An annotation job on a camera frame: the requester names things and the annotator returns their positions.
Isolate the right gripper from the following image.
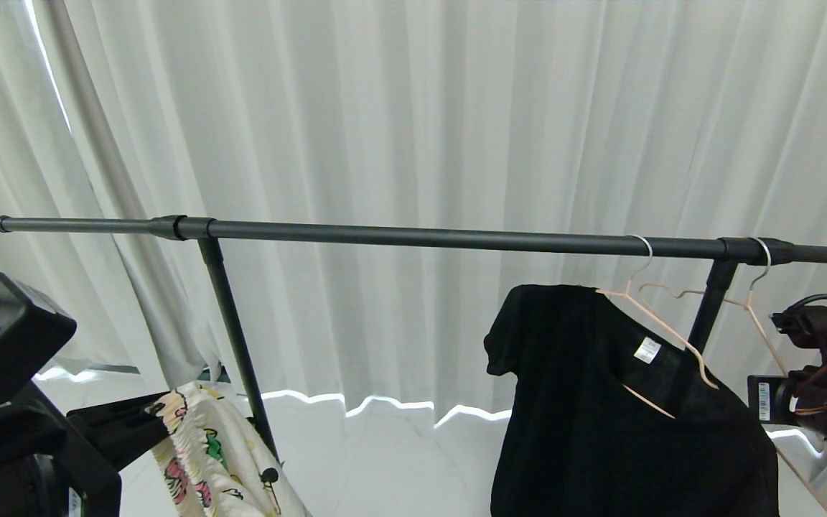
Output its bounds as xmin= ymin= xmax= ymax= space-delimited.
xmin=747 ymin=365 xmax=827 ymax=459

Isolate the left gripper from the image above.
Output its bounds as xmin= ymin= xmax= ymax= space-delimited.
xmin=0 ymin=384 xmax=172 ymax=517

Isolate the pink clothes hanger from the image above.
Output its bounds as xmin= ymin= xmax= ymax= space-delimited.
xmin=594 ymin=235 xmax=720 ymax=421
xmin=638 ymin=236 xmax=827 ymax=517

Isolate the cream printed garment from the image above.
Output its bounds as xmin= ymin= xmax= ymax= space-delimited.
xmin=146 ymin=383 xmax=312 ymax=517

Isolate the black sleeveless top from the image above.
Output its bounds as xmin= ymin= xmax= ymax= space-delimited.
xmin=484 ymin=284 xmax=780 ymax=517

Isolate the black clothes rack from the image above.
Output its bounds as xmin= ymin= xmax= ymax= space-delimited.
xmin=0 ymin=214 xmax=827 ymax=462

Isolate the white curtain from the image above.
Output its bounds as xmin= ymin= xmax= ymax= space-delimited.
xmin=0 ymin=0 xmax=827 ymax=439

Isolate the black cable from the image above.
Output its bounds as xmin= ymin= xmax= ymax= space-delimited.
xmin=789 ymin=293 xmax=827 ymax=318

